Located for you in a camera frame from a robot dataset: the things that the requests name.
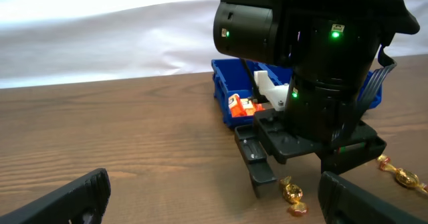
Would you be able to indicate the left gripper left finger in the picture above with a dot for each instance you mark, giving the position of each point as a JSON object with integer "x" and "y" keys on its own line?
{"x": 73, "y": 200}

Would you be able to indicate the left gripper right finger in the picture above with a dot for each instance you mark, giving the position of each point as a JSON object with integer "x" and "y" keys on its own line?
{"x": 354, "y": 204}

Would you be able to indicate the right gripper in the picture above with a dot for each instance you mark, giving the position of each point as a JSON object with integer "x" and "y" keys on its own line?
{"x": 287, "y": 143}

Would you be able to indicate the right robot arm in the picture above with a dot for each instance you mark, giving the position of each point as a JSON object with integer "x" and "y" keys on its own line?
{"x": 247, "y": 30}

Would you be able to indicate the blue tray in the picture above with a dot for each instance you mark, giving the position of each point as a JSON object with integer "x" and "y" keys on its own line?
{"x": 230, "y": 77}

